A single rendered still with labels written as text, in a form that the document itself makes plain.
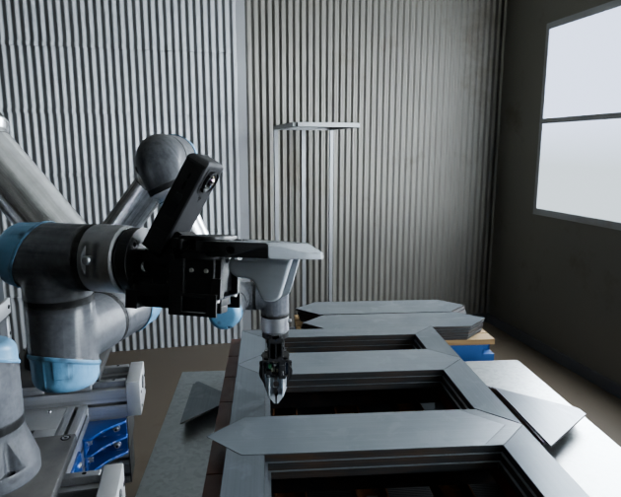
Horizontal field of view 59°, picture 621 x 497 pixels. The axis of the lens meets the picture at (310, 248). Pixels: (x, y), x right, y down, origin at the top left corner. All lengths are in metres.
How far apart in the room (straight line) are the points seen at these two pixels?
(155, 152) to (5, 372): 0.58
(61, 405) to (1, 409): 0.52
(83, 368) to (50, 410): 0.78
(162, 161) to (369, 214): 3.43
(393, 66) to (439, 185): 1.06
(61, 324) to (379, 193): 4.07
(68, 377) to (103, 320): 0.08
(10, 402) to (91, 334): 0.33
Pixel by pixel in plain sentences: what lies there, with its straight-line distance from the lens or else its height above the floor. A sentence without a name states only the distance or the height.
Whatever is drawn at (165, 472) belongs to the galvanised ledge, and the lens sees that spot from 1.67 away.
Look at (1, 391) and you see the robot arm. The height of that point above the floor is 1.20.
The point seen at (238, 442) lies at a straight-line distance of 1.39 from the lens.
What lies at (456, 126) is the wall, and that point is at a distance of 4.86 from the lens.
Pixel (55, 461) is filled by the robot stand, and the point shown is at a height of 1.04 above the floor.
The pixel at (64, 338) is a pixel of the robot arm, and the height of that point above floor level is 1.35.
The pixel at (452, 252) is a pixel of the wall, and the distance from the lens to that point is 4.95.
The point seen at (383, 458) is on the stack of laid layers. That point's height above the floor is 0.85.
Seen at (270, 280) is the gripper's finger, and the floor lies 1.43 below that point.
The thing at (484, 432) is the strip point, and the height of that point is 0.87.
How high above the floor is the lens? 1.56
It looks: 10 degrees down
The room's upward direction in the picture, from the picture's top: straight up
